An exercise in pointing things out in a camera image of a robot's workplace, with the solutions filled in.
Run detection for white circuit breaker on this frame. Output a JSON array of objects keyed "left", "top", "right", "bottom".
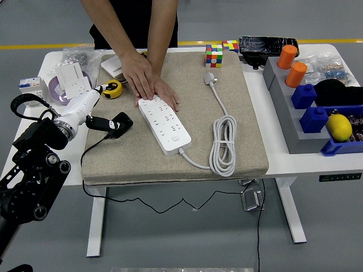
[{"left": 19, "top": 76, "right": 48, "bottom": 108}]

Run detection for black table control panel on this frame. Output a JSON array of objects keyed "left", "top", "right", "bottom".
[{"left": 319, "top": 172, "right": 363, "bottom": 182}]

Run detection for large Rubik's cube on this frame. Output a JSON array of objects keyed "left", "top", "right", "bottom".
[{"left": 205, "top": 44, "right": 224, "bottom": 69}]

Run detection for small Rubik's cube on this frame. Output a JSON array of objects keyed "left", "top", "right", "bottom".
[{"left": 221, "top": 40, "right": 240, "bottom": 54}]

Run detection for grey stepped peg block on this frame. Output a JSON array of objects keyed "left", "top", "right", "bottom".
[{"left": 262, "top": 56, "right": 331, "bottom": 155}]

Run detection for grey-brown fabric mat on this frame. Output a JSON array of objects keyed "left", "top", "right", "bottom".
[{"left": 81, "top": 51, "right": 269, "bottom": 186}]

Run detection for black cloth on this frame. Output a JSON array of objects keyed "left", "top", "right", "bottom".
[{"left": 313, "top": 79, "right": 363, "bottom": 108}]

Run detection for small silver metal bracket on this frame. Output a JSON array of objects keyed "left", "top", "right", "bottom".
[{"left": 238, "top": 178, "right": 260, "bottom": 187}]

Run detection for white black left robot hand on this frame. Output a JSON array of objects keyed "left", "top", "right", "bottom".
[{"left": 60, "top": 86, "right": 128, "bottom": 133}]

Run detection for white power strip cord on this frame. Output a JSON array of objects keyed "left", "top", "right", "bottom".
[{"left": 178, "top": 71, "right": 238, "bottom": 178}]

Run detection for clear bag of screws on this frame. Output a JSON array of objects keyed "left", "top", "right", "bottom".
[{"left": 47, "top": 46, "right": 104, "bottom": 77}]

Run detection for person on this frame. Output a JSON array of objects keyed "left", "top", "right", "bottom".
[{"left": 89, "top": 0, "right": 179, "bottom": 50}]

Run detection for clear bag of coloured parts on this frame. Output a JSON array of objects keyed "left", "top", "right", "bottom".
[{"left": 297, "top": 55, "right": 354, "bottom": 87}]

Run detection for white wall switch box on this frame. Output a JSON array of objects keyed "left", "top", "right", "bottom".
[{"left": 100, "top": 55, "right": 123, "bottom": 78}]

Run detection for blue plastic bin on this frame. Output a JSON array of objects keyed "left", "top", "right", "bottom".
[{"left": 320, "top": 104, "right": 363, "bottom": 157}]

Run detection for orange cylinder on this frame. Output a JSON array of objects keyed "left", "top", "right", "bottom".
[
  {"left": 285, "top": 62, "right": 308, "bottom": 88},
  {"left": 277, "top": 44, "right": 298, "bottom": 70}
]

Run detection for black plastic-wrapped device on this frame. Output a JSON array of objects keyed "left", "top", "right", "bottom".
[{"left": 238, "top": 35, "right": 300, "bottom": 70}]

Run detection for yellow lemon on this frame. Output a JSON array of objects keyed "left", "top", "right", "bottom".
[{"left": 326, "top": 113, "right": 353, "bottom": 142}]

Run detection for large silver metal bracket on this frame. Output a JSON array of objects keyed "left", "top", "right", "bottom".
[{"left": 240, "top": 188, "right": 266, "bottom": 213}]

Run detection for thin black plug cord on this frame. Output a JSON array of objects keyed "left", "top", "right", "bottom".
[{"left": 80, "top": 134, "right": 267, "bottom": 272}]

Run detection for black plug adapter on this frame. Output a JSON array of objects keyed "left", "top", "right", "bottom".
[{"left": 106, "top": 112, "right": 134, "bottom": 139}]

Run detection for person's right hand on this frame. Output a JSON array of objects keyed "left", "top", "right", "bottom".
[{"left": 120, "top": 52, "right": 155, "bottom": 100}]

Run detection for dark small electronic parts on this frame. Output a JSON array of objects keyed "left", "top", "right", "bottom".
[{"left": 348, "top": 113, "right": 363, "bottom": 142}]

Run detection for blue plastic peg block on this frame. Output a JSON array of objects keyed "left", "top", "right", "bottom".
[
  {"left": 299, "top": 107, "right": 330, "bottom": 134},
  {"left": 291, "top": 83, "right": 318, "bottom": 110}
]

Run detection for yellow tape measure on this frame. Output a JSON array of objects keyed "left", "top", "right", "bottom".
[{"left": 101, "top": 79, "right": 124, "bottom": 100}]

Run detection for person's left hand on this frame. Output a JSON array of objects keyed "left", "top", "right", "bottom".
[{"left": 153, "top": 75, "right": 180, "bottom": 112}]

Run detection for white table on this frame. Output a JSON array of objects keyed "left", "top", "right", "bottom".
[{"left": 0, "top": 44, "right": 363, "bottom": 258}]

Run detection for white wall switch panel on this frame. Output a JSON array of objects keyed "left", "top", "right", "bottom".
[{"left": 54, "top": 62, "right": 85, "bottom": 86}]

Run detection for white power strip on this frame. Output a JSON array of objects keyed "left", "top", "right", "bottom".
[{"left": 138, "top": 95, "right": 192, "bottom": 156}]

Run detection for white wall socket panel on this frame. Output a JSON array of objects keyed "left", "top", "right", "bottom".
[{"left": 64, "top": 78, "right": 93, "bottom": 100}]

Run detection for purple bowl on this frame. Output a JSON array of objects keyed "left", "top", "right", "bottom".
[{"left": 48, "top": 70, "right": 94, "bottom": 106}]

